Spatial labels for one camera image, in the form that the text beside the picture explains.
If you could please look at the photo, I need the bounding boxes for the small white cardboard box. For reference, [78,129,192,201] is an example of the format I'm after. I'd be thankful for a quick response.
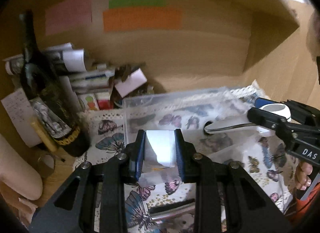
[114,68,148,98]

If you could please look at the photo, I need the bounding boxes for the pink sticky note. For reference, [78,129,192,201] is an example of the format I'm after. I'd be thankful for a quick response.
[45,0,92,36]

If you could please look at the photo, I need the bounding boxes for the orange sticky note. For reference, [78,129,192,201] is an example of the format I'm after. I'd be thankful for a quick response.
[103,6,183,32]

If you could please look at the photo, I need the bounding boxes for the white handheld light device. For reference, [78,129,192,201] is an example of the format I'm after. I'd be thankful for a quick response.
[204,106,291,137]

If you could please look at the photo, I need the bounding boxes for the clear plastic storage box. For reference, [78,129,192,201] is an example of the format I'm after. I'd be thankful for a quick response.
[122,87,288,174]

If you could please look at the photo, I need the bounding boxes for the green sticky note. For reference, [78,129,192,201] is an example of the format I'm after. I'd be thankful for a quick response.
[108,0,167,9]

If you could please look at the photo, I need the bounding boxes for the white handwritten paper note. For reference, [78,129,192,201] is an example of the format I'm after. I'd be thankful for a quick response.
[1,88,42,148]

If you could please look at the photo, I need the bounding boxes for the small white rectangular object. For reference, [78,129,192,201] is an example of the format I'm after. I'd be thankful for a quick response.
[144,130,176,169]

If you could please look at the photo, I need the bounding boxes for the white cylindrical candle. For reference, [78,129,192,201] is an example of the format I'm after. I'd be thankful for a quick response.
[1,135,43,200]

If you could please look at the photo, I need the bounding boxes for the butterfly print lace cloth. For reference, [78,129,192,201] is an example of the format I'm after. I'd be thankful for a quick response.
[73,82,297,232]

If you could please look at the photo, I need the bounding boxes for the metal nail clipper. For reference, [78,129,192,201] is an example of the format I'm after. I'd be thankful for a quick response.
[150,210,194,224]

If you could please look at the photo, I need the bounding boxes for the dark wine bottle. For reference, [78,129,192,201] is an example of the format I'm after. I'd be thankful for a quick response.
[20,10,90,157]

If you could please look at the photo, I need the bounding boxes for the small metal cup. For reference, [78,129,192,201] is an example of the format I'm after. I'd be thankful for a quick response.
[36,153,66,179]

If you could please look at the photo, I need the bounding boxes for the stack of papers and booklets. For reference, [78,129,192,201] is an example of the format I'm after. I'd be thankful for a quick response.
[3,42,151,111]

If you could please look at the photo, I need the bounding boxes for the person's right hand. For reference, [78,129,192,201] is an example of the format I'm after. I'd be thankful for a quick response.
[295,161,313,191]

